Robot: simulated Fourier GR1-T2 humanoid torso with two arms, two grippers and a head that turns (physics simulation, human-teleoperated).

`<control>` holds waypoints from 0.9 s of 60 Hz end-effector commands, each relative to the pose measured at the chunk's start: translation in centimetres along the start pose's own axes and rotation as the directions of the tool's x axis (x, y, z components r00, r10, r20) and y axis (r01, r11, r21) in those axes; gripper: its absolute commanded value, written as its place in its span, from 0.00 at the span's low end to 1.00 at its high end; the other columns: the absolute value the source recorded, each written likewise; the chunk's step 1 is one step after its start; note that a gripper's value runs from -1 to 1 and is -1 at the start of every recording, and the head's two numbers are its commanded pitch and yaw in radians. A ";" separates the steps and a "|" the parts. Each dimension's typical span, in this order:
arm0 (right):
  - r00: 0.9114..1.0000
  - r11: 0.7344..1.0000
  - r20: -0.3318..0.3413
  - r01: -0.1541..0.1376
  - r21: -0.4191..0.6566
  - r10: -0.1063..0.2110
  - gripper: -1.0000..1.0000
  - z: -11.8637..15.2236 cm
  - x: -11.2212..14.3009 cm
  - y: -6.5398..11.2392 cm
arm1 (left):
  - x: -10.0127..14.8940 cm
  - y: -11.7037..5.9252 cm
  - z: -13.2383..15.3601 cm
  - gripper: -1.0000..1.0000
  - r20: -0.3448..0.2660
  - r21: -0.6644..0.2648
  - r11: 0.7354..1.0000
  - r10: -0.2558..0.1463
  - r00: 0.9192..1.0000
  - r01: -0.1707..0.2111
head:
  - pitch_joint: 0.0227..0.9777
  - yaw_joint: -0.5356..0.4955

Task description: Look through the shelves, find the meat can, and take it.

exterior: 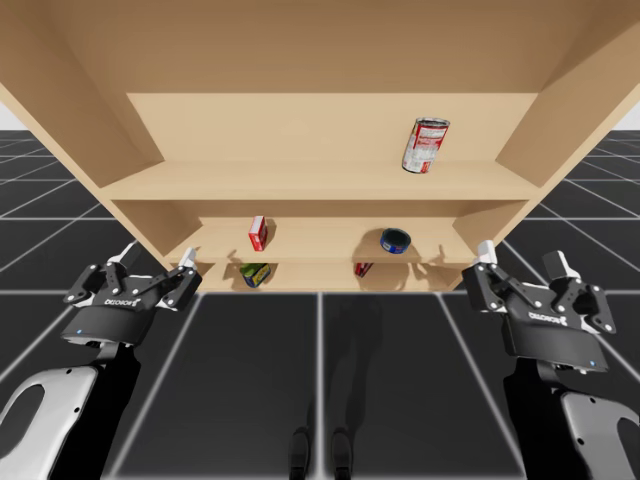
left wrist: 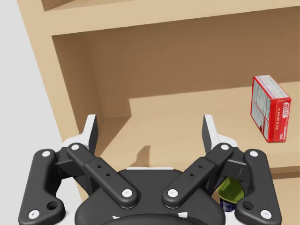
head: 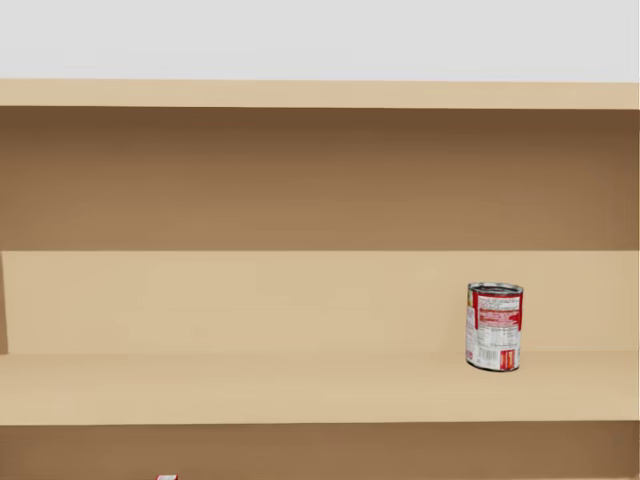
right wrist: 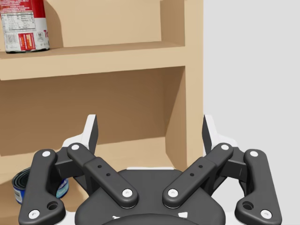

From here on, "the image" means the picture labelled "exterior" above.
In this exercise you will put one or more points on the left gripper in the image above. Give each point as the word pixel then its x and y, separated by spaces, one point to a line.
pixel 112 322

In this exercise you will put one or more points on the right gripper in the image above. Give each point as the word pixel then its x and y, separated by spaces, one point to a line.
pixel 547 337

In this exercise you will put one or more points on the green and blue rectangular can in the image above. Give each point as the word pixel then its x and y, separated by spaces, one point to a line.
pixel 256 276

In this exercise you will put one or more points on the blue flat can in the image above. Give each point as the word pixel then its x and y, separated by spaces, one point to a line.
pixel 396 242

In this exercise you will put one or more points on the red and white can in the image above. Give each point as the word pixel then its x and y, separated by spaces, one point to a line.
pixel 425 147

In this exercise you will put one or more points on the red and white carton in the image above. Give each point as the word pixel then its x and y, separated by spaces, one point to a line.
pixel 258 234

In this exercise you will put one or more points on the pale wooden shelf unit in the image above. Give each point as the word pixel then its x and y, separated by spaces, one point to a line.
pixel 320 60

